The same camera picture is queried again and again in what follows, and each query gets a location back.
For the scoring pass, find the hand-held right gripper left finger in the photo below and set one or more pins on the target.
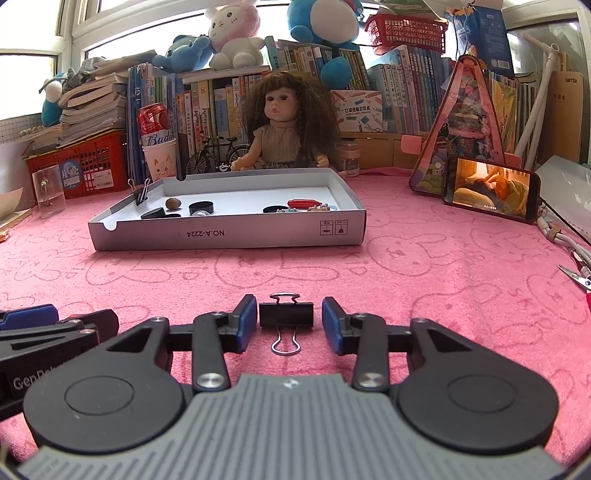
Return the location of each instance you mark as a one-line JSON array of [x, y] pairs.
[[247, 323]]

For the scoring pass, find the blue paper bag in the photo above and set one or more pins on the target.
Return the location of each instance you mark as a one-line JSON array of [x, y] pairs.
[[489, 37]]

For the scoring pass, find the red drink can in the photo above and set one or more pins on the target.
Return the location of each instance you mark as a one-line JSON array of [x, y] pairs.
[[154, 122]]

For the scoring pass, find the large red plastic basket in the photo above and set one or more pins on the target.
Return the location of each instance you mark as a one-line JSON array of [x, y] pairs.
[[101, 157]]

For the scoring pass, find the brown walnut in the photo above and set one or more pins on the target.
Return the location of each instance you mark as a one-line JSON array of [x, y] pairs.
[[173, 204]]

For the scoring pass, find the white pipe frame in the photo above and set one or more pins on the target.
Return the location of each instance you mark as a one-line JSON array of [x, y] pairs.
[[540, 101]]

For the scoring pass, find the brown-haired doll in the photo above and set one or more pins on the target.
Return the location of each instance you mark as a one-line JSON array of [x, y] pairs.
[[277, 138]]

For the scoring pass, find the silver flat box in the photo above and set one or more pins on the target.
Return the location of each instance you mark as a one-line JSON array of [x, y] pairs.
[[568, 184]]

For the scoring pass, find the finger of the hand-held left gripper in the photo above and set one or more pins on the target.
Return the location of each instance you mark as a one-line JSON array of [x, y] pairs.
[[101, 325], [30, 317]]

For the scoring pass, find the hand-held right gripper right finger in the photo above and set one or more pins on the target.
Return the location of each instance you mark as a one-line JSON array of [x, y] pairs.
[[332, 323]]

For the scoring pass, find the clear glass mug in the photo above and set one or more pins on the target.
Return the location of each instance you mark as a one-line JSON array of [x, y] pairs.
[[48, 203]]

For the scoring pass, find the small red plastic basket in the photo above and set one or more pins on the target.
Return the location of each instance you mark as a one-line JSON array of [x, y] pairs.
[[406, 32]]

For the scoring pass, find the stack of worn books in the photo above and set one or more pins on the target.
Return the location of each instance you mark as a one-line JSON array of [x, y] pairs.
[[87, 106]]

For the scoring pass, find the black smartphone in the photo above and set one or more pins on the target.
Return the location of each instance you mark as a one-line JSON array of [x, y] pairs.
[[489, 189]]

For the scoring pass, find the open book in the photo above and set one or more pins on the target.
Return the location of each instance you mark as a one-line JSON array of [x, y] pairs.
[[11, 203]]

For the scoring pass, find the row of colourful books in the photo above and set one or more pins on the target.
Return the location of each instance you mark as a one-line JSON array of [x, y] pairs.
[[203, 110]]

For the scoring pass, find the colourful printed carton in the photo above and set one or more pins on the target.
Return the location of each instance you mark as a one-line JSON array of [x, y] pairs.
[[360, 113]]

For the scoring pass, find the white paper cup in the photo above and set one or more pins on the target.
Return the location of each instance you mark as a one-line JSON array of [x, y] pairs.
[[159, 166]]

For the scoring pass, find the white pink rabbit plush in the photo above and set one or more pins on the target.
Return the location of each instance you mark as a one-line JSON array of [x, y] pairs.
[[233, 46]]

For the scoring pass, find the miniature black bicycle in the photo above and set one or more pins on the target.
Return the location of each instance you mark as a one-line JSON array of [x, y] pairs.
[[196, 165]]

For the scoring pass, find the blue elephant plush toy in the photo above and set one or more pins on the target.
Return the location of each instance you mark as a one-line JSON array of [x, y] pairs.
[[184, 53]]

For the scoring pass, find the clear plastic dome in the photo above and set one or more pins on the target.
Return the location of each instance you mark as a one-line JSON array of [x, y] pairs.
[[200, 214]]

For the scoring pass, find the row of blue folders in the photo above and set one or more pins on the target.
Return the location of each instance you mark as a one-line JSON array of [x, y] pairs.
[[134, 106]]

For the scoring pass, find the small scissors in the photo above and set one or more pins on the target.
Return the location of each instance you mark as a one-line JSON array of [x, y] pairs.
[[575, 276]]

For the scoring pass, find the black round cap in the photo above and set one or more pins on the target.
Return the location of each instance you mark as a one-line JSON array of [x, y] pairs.
[[201, 206]]

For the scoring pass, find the pink rabbit-print blanket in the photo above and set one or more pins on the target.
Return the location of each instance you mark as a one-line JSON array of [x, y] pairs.
[[415, 258]]

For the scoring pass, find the grey plush toy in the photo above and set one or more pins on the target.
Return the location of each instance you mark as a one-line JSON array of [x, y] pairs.
[[85, 69]]

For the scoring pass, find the large blue plush toy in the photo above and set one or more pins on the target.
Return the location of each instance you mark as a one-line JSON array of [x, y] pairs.
[[323, 18]]

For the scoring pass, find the blue and white plush toy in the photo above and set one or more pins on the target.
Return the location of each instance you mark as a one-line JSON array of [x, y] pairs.
[[51, 110]]

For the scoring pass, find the row of blue-spined books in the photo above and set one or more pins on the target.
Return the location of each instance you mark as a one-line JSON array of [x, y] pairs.
[[411, 92]]

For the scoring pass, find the white cardboard box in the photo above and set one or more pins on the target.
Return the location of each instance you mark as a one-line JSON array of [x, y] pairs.
[[221, 233]]

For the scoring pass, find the red tube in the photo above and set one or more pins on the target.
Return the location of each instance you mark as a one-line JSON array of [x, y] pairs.
[[302, 203]]

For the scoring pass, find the black binder clip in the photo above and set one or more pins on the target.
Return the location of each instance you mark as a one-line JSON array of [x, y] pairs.
[[286, 314], [141, 197]]

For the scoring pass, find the thin picture books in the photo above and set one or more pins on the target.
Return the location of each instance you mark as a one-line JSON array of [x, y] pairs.
[[526, 106]]

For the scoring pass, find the pink triangular toy house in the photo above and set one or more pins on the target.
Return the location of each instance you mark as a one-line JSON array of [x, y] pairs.
[[461, 120]]

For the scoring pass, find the wooden shelf box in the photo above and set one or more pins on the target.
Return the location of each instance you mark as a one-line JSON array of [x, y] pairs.
[[383, 152]]

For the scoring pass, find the small shallow black lid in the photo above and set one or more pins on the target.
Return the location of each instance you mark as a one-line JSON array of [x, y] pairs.
[[274, 209]]

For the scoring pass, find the small glass jar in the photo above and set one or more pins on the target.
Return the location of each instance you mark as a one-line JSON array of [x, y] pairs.
[[347, 161]]

